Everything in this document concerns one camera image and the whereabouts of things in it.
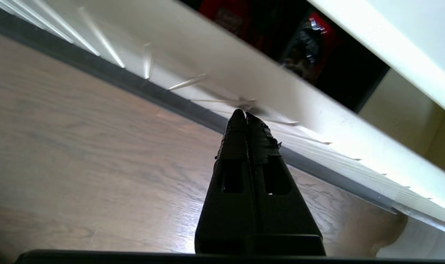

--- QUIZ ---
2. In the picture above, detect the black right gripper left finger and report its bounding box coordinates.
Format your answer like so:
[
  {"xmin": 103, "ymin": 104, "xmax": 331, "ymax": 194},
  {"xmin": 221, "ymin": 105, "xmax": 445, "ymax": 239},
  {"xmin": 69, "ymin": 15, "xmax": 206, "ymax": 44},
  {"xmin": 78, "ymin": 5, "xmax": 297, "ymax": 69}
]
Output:
[{"xmin": 194, "ymin": 109, "xmax": 258, "ymax": 255}]

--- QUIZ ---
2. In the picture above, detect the black compartment organizer box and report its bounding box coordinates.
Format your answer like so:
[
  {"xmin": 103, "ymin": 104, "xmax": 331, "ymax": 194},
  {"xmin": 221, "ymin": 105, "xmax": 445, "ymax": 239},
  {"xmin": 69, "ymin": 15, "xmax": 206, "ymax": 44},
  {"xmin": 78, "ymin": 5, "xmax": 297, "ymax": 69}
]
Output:
[{"xmin": 179, "ymin": 0, "xmax": 390, "ymax": 112}]

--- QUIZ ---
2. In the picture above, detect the cream ribbed drawer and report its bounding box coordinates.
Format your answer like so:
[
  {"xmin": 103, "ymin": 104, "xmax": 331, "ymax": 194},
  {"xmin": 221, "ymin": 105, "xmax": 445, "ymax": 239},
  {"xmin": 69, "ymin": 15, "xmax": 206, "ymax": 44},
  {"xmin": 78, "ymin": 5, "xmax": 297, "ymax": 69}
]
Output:
[{"xmin": 0, "ymin": 0, "xmax": 445, "ymax": 239}]

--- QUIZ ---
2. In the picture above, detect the red black snack packet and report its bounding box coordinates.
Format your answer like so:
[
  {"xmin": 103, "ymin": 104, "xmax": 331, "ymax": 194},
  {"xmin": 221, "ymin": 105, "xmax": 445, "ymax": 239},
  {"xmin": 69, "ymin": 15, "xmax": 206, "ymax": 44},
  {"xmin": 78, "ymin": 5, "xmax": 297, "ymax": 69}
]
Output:
[{"xmin": 283, "ymin": 11, "xmax": 340, "ymax": 74}]

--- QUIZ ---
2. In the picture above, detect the white slatted cabinet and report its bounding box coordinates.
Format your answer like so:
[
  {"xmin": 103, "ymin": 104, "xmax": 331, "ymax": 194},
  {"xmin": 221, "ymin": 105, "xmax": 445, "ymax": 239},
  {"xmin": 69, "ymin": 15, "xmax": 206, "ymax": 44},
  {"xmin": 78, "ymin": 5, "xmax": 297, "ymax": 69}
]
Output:
[{"xmin": 307, "ymin": 0, "xmax": 445, "ymax": 259}]

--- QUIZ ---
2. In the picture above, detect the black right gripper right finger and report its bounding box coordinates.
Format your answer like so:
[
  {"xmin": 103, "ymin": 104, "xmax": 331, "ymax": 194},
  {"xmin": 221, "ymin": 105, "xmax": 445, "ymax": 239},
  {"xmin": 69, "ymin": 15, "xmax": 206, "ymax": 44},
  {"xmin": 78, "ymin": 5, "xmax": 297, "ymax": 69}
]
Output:
[{"xmin": 246, "ymin": 112, "xmax": 326, "ymax": 256}]

